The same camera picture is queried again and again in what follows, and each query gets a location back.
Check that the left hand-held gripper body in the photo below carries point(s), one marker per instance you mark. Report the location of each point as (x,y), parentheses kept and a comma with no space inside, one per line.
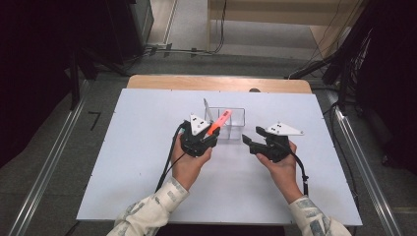
(191,142)

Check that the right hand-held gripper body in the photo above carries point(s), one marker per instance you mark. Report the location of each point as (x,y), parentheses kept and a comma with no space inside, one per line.
(275,147)

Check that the orange pen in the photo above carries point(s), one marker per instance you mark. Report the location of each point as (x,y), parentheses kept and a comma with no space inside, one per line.
(220,122)

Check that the clear plastic pen holder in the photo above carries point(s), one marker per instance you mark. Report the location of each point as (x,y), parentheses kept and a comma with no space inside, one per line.
(235,126)

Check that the person's left hand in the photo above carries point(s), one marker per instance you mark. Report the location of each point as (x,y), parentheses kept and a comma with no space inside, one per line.
(187,168)

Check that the person's right hand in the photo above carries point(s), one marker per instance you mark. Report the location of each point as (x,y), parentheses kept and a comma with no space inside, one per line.
(285,175)

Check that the wooden table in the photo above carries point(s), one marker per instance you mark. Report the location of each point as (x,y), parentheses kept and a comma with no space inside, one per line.
(216,83)

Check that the black metal stand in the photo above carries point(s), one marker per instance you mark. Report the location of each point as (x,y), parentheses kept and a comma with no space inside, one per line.
(342,72)
(74,82)

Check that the light wooden bench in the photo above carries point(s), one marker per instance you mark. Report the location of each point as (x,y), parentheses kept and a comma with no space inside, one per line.
(272,18)

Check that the dark cabinet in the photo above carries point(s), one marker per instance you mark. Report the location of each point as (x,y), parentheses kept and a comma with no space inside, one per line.
(131,29)

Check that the dark equipment at table edge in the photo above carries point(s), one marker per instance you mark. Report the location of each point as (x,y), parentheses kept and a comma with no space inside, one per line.
(393,82)

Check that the black curtain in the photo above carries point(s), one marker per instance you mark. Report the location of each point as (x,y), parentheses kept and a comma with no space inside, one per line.
(29,72)

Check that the aluminium floor rail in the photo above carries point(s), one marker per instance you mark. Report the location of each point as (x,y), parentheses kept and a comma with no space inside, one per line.
(49,167)
(364,167)

